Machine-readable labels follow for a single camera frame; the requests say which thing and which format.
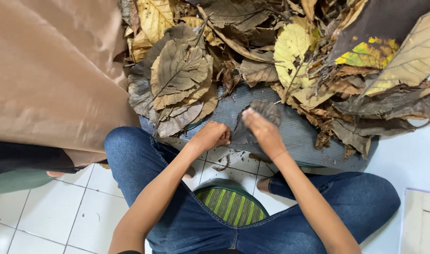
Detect person's right hand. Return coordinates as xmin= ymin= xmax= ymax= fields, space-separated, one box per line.
xmin=242 ymin=107 xmax=287 ymax=159

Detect person's left hand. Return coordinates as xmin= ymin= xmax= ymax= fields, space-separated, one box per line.
xmin=188 ymin=121 xmax=232 ymax=153

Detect dark grey dry leaf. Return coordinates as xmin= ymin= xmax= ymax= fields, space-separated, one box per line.
xmin=231 ymin=99 xmax=282 ymax=145

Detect small curved twig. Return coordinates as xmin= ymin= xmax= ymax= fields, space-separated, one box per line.
xmin=213 ymin=154 xmax=231 ymax=172

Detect grey ribbed mat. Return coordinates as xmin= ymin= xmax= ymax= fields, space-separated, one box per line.
xmin=139 ymin=85 xmax=379 ymax=172

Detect person's right foot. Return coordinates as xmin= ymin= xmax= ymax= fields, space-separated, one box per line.
xmin=256 ymin=177 xmax=272 ymax=194

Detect green striped stool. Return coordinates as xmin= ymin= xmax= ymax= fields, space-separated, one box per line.
xmin=193 ymin=178 xmax=270 ymax=226

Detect pile of dry leaves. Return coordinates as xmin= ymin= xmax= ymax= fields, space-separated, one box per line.
xmin=120 ymin=0 xmax=430 ymax=159

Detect large brown veined leaf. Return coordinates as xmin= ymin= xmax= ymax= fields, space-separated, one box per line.
xmin=150 ymin=39 xmax=214 ymax=111

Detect large yellow dry leaf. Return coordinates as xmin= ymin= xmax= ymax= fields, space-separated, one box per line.
xmin=273 ymin=16 xmax=323 ymax=93

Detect person's blue jeans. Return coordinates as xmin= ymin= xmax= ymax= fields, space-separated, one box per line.
xmin=104 ymin=126 xmax=401 ymax=254

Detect dark leaf with yellow-green patch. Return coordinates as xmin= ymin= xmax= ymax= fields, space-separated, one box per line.
xmin=327 ymin=0 xmax=430 ymax=70

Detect white cardboard sheet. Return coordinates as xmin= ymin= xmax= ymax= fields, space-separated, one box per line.
xmin=398 ymin=188 xmax=430 ymax=254

